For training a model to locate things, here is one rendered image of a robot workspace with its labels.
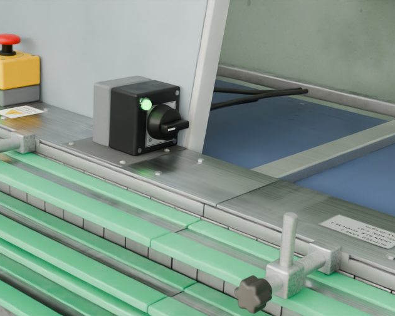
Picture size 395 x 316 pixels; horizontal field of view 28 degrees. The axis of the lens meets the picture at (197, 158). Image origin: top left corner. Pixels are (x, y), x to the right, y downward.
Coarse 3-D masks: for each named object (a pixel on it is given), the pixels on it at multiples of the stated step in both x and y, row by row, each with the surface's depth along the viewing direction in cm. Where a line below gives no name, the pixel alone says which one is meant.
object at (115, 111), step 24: (96, 96) 99; (120, 96) 96; (144, 96) 95; (168, 96) 99; (96, 120) 100; (120, 120) 97; (144, 120) 96; (120, 144) 98; (144, 144) 98; (168, 144) 101
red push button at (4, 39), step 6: (0, 36) 115; (6, 36) 115; (12, 36) 116; (18, 36) 117; (0, 42) 115; (6, 42) 115; (12, 42) 115; (18, 42) 116; (6, 48) 116; (12, 48) 117
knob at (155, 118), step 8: (160, 104) 98; (152, 112) 96; (160, 112) 96; (168, 112) 96; (176, 112) 97; (152, 120) 96; (160, 120) 96; (168, 120) 96; (176, 120) 97; (184, 120) 98; (152, 128) 96; (160, 128) 96; (168, 128) 95; (176, 128) 96; (184, 128) 97; (152, 136) 97; (160, 136) 96; (168, 136) 97
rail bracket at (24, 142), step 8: (16, 136) 101; (24, 136) 100; (32, 136) 101; (0, 144) 99; (8, 144) 100; (16, 144) 100; (24, 144) 101; (32, 144) 102; (0, 152) 99; (24, 152) 101
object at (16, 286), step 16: (0, 256) 111; (0, 272) 107; (16, 272) 106; (32, 272) 107; (0, 288) 102; (16, 288) 103; (32, 288) 103; (48, 288) 103; (64, 288) 103; (0, 304) 100; (16, 304) 98; (32, 304) 99; (48, 304) 99; (64, 304) 100; (80, 304) 99
